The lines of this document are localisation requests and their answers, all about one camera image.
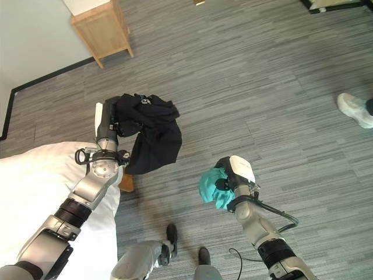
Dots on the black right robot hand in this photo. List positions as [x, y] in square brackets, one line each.
[239, 170]

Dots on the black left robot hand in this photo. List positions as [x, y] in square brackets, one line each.
[105, 116]

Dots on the teal garment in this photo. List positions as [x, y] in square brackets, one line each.
[214, 186]

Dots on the black garment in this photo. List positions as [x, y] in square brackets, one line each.
[154, 137]

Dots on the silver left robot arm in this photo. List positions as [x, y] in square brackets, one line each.
[62, 210]

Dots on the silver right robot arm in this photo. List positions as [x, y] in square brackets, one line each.
[262, 230]

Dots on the wooden bed leg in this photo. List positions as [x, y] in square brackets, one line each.
[127, 182]

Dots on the white bed duvet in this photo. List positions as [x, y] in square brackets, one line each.
[43, 201]

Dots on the wooden nightstand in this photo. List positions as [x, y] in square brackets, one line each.
[102, 29]

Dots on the person's white shoe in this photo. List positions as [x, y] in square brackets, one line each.
[354, 109]

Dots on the small wooden object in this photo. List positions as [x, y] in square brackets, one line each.
[200, 2]

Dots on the dark furniture with light top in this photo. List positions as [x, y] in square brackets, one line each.
[335, 6]

